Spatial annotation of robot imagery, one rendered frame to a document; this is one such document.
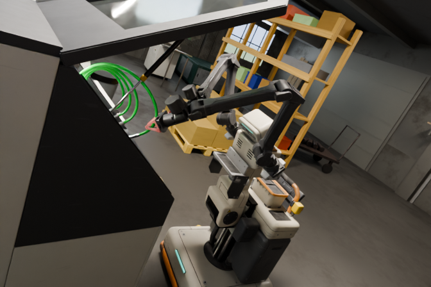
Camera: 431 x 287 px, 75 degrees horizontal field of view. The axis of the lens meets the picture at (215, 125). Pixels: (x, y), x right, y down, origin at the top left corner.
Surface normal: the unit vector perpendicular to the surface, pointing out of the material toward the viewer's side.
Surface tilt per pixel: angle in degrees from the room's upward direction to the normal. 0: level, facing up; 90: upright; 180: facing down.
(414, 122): 90
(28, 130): 90
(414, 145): 90
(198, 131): 90
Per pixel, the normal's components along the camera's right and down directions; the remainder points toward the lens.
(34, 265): 0.55, 0.48
